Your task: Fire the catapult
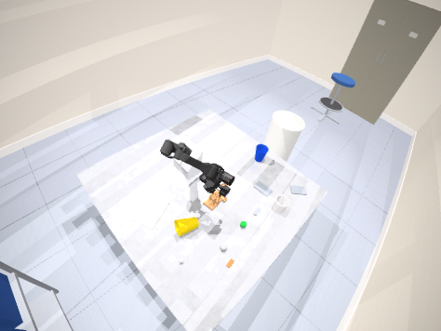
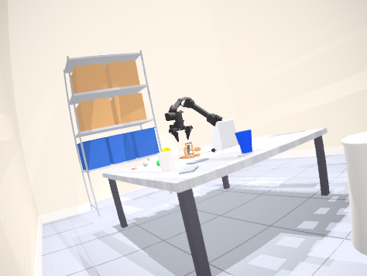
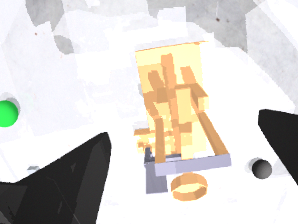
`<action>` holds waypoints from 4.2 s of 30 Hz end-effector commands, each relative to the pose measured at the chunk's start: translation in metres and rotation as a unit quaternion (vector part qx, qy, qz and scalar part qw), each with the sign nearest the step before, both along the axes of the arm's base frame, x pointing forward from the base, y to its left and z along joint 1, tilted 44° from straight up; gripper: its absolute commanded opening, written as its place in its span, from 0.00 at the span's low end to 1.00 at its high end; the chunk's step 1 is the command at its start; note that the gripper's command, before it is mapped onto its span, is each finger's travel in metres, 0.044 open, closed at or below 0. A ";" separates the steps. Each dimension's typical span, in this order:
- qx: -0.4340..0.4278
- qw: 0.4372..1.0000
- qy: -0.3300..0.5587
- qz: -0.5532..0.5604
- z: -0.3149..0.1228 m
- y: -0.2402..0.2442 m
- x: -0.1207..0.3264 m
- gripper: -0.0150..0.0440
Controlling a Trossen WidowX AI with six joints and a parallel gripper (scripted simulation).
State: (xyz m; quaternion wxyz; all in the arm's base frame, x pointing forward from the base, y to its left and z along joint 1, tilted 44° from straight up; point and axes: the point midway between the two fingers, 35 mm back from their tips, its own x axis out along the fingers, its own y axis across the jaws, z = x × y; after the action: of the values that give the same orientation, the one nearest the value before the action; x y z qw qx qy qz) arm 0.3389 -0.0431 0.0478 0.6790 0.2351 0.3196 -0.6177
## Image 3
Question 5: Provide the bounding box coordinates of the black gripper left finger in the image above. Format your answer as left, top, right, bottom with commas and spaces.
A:
0, 132, 113, 224

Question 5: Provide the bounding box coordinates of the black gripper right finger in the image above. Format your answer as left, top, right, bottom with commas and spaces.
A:
258, 108, 298, 185

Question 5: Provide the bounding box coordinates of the dark grey ball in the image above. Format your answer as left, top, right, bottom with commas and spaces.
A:
251, 159, 273, 180

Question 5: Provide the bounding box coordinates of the green ball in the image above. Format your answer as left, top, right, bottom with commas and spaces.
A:
0, 101, 19, 128

